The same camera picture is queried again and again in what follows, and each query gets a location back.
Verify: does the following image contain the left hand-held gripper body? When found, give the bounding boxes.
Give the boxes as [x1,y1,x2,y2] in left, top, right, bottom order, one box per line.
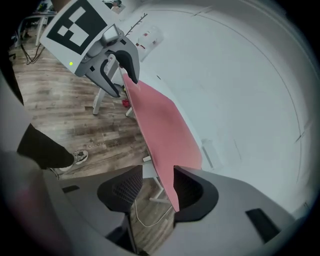
[39,0,126,77]

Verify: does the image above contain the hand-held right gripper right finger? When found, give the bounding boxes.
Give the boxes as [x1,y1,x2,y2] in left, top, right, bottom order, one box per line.
[147,164,301,256]

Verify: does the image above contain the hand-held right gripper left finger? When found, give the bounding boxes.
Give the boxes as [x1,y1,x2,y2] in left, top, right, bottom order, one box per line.
[42,165,143,255]

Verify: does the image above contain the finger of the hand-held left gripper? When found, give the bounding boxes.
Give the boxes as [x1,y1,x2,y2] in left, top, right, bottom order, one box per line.
[109,37,140,85]
[84,54,121,98]

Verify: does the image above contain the pink cloth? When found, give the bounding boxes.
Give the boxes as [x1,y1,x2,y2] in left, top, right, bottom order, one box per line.
[122,74,204,213]

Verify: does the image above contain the white desk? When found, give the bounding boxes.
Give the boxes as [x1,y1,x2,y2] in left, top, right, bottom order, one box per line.
[92,53,216,204]

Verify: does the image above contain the white cardboard box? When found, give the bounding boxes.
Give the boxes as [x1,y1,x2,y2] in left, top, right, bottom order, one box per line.
[136,26,165,51]

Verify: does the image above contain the person's grey sneaker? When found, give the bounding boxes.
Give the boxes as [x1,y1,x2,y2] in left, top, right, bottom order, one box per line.
[73,149,89,166]

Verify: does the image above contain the person's black trousers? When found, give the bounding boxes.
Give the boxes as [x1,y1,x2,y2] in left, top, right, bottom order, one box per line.
[16,123,75,171]

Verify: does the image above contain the black cable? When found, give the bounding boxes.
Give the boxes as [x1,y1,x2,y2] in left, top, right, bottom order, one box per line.
[21,37,45,65]

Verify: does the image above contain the white cable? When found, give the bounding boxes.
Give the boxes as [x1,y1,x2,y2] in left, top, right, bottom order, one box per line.
[134,199,174,228]

